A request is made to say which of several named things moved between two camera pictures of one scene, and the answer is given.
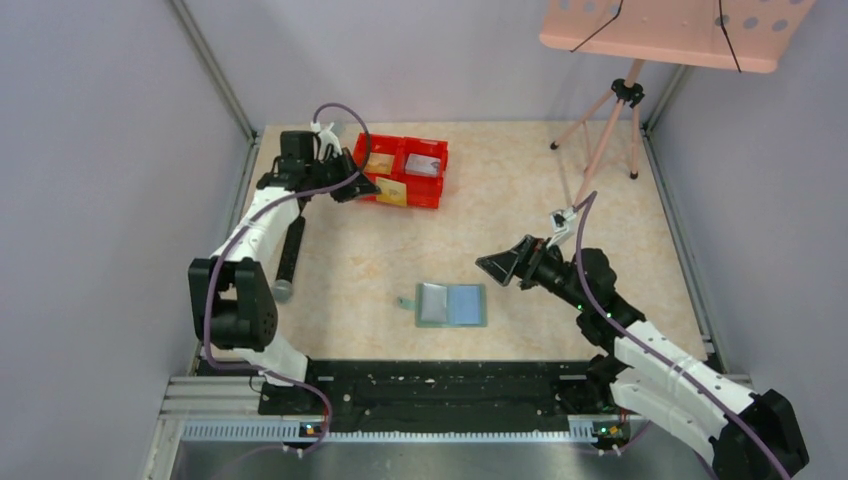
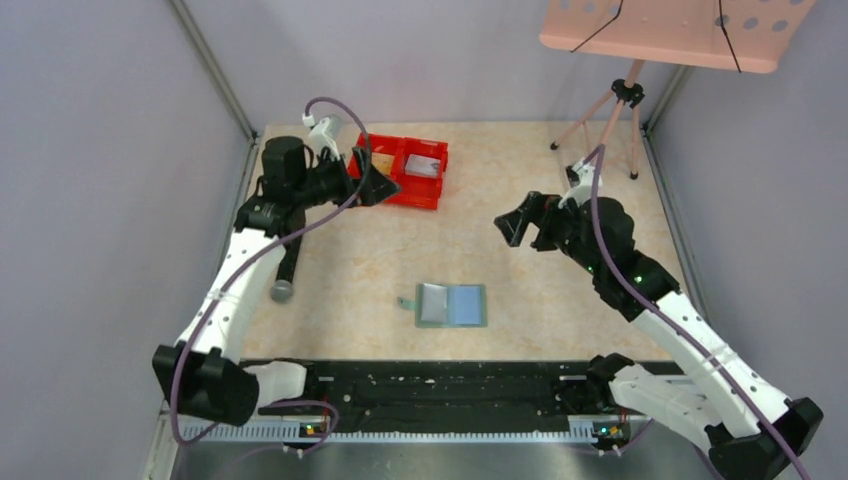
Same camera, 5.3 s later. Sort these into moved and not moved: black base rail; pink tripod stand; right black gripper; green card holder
Moved: right black gripper
Not moved: pink tripod stand; green card holder; black base rail
